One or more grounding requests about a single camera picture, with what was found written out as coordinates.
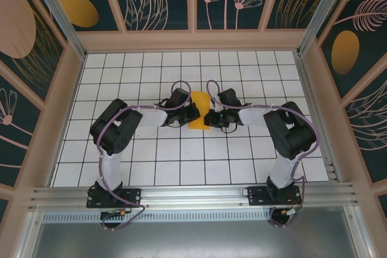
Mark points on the wall panel orange oval feather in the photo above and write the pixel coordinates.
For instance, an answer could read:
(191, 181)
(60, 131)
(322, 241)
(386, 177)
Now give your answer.
(78, 10)

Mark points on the wall panel single flower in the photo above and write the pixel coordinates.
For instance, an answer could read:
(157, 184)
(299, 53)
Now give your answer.
(12, 137)

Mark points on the aluminium side rail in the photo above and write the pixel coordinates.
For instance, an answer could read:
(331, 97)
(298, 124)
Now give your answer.
(308, 89)

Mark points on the wall panel large pink circle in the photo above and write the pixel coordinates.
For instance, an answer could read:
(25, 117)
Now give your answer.
(15, 22)

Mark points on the wall panel orange oval pink feathers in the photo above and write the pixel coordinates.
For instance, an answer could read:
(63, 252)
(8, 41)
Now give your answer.
(344, 49)

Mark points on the wall panel pink leaf outlines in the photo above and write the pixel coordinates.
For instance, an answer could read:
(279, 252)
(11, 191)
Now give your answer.
(369, 125)

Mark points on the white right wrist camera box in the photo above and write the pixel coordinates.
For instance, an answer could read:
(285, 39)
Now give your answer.
(214, 104)

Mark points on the aluminium mounting rail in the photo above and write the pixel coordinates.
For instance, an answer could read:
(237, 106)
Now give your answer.
(193, 197)

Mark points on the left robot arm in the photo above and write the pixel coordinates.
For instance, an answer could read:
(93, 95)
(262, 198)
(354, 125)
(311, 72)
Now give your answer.
(110, 167)

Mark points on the grey metal sheet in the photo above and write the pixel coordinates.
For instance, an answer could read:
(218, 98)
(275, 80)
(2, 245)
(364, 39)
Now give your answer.
(193, 240)

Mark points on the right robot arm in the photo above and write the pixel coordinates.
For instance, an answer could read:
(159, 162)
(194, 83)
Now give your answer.
(282, 170)

